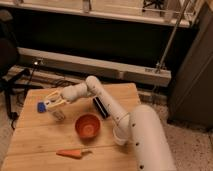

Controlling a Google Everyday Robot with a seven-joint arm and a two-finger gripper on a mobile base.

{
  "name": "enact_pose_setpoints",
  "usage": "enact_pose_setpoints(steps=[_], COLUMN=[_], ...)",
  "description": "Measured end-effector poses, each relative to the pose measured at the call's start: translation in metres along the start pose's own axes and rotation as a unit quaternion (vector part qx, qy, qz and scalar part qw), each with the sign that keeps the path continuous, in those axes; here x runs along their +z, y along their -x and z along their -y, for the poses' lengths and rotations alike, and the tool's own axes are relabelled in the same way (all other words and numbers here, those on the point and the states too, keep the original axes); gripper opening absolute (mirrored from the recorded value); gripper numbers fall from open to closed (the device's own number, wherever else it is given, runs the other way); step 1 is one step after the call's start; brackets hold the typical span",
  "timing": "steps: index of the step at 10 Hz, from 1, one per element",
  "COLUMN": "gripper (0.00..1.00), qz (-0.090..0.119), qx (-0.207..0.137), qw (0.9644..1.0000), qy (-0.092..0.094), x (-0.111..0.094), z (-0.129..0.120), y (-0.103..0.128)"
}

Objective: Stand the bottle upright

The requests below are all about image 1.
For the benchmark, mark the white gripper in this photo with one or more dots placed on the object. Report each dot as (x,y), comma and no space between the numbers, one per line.
(67,93)

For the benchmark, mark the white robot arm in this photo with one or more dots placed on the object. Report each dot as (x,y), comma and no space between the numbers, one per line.
(142,125)

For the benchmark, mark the metal pole stand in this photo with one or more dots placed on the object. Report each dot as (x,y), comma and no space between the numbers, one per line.
(159,65)

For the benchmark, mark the black rectangular block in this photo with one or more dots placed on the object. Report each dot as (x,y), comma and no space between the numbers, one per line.
(100,108)

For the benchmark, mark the orange bowl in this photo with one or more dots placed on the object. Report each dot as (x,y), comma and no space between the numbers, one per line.
(87,126)

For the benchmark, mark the black office chair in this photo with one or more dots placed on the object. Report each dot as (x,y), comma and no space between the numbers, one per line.
(9,57)

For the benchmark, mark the orange toy carrot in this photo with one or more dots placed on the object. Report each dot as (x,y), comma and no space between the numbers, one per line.
(73,153)

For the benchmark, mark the grey cabinet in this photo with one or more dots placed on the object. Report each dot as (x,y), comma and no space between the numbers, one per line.
(191,92)

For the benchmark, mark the white baseboard rail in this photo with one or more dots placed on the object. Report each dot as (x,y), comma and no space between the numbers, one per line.
(97,67)

